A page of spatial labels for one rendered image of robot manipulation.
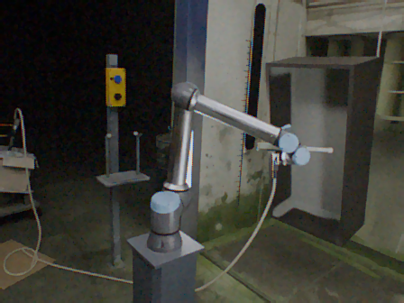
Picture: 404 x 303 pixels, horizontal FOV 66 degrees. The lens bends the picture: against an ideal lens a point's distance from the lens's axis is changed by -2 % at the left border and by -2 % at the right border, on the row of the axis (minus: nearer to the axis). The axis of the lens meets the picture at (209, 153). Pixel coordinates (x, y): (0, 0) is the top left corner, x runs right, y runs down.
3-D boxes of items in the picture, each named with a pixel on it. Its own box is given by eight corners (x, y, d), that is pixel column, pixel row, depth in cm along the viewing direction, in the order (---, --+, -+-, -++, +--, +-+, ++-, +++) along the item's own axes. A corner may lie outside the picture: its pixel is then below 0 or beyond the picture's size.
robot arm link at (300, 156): (305, 142, 159) (315, 160, 160) (294, 142, 171) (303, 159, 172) (290, 152, 158) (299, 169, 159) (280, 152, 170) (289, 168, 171)
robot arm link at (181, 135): (156, 215, 178) (169, 79, 160) (166, 204, 195) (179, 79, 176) (182, 221, 176) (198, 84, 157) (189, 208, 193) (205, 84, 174)
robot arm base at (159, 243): (159, 257, 157) (159, 239, 155) (140, 241, 171) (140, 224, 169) (189, 245, 169) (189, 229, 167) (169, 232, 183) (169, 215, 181)
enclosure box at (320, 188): (295, 199, 275) (295, 56, 231) (363, 224, 233) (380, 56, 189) (270, 216, 254) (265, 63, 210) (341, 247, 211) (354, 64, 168)
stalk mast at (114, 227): (117, 261, 261) (114, 55, 222) (121, 264, 256) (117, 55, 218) (111, 263, 257) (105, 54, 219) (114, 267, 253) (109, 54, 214)
